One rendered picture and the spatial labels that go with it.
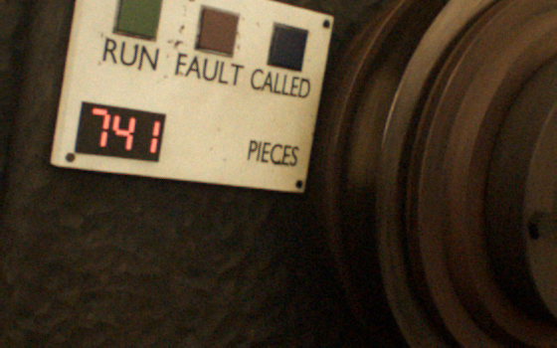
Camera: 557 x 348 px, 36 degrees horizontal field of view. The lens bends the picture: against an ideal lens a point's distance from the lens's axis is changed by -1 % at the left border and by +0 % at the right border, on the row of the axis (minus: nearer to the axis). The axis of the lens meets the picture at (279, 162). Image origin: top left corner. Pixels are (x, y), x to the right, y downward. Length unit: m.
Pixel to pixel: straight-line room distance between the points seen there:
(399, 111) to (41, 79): 0.31
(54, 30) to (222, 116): 0.17
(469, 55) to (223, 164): 0.25
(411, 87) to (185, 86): 0.20
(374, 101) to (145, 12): 0.22
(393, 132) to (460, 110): 0.07
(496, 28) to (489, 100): 0.07
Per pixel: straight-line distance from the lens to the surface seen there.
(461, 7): 0.81
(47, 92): 0.77
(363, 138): 0.79
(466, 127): 0.78
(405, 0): 0.85
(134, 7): 0.76
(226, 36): 0.81
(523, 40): 0.83
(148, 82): 0.78
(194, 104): 0.80
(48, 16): 0.80
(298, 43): 0.85
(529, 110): 0.79
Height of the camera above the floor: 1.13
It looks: 3 degrees down
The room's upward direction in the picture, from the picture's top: 10 degrees clockwise
